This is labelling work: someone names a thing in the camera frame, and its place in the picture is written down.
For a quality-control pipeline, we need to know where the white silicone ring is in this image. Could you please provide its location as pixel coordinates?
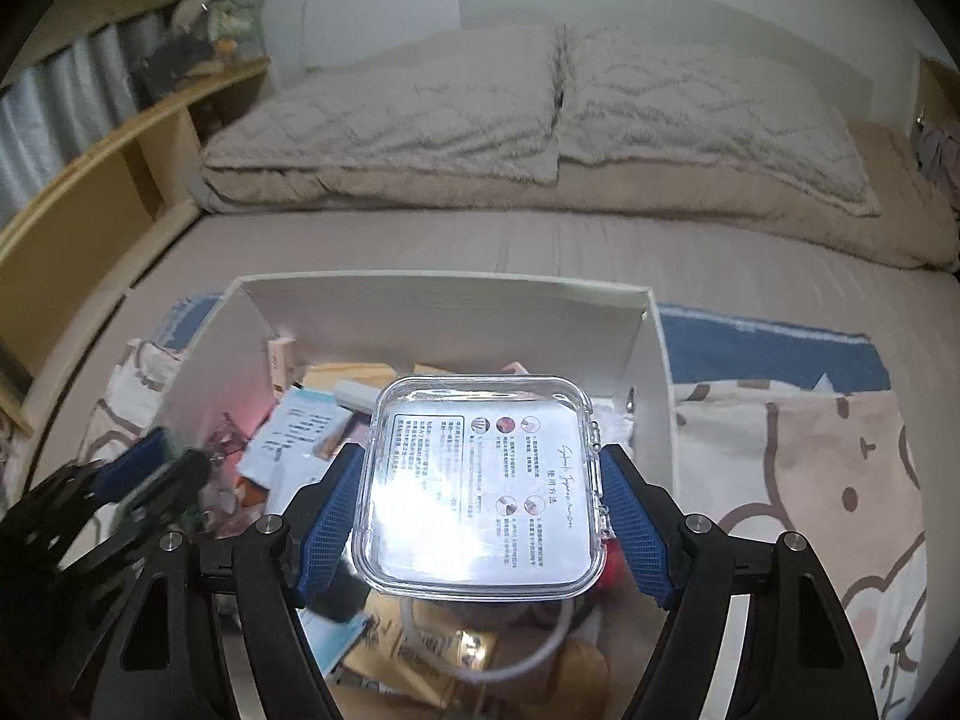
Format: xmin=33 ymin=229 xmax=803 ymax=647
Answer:
xmin=396 ymin=598 xmax=580 ymax=683

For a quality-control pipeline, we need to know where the white wooden shelf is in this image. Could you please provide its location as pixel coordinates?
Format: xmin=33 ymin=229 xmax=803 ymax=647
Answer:
xmin=911 ymin=52 xmax=960 ymax=188

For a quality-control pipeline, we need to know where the wooden bedside shelf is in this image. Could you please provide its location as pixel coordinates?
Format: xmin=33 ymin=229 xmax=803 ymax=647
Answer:
xmin=0 ymin=56 xmax=271 ymax=436

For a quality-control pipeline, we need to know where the light blue booklet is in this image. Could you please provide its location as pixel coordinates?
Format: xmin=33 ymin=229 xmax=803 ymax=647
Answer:
xmin=298 ymin=607 xmax=370 ymax=682

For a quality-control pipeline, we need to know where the small tan wooden box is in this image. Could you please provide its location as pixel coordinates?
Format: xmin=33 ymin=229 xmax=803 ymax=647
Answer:
xmin=266 ymin=337 xmax=295 ymax=396

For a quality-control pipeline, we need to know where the white cardboard shoe box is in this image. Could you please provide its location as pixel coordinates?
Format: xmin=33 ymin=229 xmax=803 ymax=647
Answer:
xmin=161 ymin=274 xmax=680 ymax=720

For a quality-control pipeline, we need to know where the beige fleece blanket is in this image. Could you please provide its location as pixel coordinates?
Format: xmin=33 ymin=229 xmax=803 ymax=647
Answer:
xmin=202 ymin=120 xmax=960 ymax=271

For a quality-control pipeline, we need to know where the grey curtain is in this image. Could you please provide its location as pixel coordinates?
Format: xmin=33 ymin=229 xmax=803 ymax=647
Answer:
xmin=0 ymin=15 xmax=162 ymax=203

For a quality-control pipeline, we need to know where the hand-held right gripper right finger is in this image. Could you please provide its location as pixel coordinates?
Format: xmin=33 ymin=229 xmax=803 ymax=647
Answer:
xmin=600 ymin=444 xmax=882 ymax=720

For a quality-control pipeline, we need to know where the yellow paper packet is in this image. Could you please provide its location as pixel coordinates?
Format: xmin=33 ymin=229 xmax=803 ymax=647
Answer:
xmin=330 ymin=591 xmax=610 ymax=720

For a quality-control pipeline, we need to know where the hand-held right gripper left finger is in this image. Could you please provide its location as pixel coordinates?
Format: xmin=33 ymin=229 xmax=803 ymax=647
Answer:
xmin=61 ymin=444 xmax=368 ymax=720

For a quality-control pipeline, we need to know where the pile of clothes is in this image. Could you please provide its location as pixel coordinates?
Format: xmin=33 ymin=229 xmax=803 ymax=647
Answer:
xmin=919 ymin=120 xmax=960 ymax=192

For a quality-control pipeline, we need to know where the beige quilted pillow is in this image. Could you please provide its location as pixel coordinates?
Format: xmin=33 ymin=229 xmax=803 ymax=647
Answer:
xmin=202 ymin=22 xmax=567 ymax=192
xmin=555 ymin=22 xmax=882 ymax=217

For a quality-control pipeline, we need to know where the white paper leaflet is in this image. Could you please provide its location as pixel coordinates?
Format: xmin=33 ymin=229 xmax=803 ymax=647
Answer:
xmin=238 ymin=386 xmax=355 ymax=490

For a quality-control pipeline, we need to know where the clear plastic container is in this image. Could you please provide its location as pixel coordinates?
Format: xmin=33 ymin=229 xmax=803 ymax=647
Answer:
xmin=351 ymin=373 xmax=610 ymax=605

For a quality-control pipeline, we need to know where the clutter on shelf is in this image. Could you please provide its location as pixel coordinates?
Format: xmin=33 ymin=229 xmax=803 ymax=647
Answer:
xmin=146 ymin=0 xmax=269 ymax=83

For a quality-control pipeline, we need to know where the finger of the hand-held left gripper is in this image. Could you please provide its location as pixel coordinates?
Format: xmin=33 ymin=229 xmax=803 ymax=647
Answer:
xmin=112 ymin=448 xmax=215 ymax=541
xmin=82 ymin=426 xmax=172 ymax=505

